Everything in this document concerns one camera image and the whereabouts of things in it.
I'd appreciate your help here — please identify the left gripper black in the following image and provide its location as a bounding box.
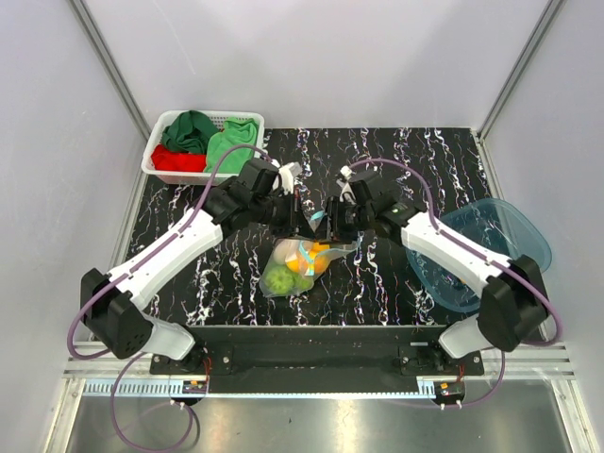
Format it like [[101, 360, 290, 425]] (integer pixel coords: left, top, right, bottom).
[[252, 189, 317, 242]]

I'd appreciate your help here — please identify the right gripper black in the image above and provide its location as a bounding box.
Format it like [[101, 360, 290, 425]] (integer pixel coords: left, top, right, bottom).
[[315, 195, 374, 246]]

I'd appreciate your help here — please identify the clear zip top bag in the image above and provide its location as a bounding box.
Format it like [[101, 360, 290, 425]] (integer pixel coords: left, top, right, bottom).
[[260, 236, 360, 297]]

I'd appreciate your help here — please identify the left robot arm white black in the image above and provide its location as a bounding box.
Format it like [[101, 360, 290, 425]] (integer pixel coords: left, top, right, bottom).
[[77, 158, 313, 374]]

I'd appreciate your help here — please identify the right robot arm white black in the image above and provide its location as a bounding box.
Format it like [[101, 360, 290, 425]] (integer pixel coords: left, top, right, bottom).
[[315, 167, 550, 375]]

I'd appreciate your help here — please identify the beige fake egg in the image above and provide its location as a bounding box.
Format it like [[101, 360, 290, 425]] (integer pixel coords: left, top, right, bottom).
[[273, 239, 299, 264]]

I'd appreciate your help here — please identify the yellow fake lemon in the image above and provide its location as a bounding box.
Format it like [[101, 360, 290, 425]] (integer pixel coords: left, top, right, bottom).
[[285, 244, 329, 277]]

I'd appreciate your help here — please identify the green fake vegetable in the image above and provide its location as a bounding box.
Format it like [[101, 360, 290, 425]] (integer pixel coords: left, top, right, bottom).
[[263, 265, 308, 296]]

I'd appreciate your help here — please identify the light green cloth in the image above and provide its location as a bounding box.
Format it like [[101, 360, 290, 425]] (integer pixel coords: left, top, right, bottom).
[[205, 117, 258, 174]]

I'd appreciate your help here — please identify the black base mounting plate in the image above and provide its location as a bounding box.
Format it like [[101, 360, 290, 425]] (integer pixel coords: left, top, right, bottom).
[[150, 326, 484, 398]]

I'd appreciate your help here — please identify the teal plastic container lid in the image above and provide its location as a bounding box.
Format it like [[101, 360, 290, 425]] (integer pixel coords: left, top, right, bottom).
[[406, 249, 480, 314]]

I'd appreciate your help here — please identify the white plastic basket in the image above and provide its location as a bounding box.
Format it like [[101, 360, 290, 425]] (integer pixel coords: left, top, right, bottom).
[[142, 110, 264, 185]]

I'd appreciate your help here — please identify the dark green cloth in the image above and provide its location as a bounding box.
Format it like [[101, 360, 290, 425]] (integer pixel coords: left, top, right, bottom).
[[160, 110, 219, 155]]

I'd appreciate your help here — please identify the red cloth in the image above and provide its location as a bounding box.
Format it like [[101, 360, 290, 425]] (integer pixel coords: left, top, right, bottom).
[[151, 144, 207, 173]]

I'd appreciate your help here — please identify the teal plastic container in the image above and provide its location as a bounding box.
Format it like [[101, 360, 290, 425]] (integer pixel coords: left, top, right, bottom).
[[441, 197, 553, 275]]

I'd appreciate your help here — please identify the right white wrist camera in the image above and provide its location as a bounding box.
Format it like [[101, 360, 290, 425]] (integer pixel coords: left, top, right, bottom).
[[337, 165, 357, 205]]

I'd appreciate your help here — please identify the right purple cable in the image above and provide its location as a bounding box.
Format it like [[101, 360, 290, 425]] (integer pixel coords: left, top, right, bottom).
[[344, 158, 563, 348]]

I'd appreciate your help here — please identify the purple cable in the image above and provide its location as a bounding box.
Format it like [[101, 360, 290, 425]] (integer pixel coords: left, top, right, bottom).
[[344, 158, 563, 348], [68, 144, 279, 361]]

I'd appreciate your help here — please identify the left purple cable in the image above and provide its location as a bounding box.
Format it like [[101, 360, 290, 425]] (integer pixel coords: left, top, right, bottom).
[[68, 144, 279, 361]]

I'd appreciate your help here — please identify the aluminium frame rail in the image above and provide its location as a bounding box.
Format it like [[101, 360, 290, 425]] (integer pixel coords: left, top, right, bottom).
[[59, 342, 602, 452]]

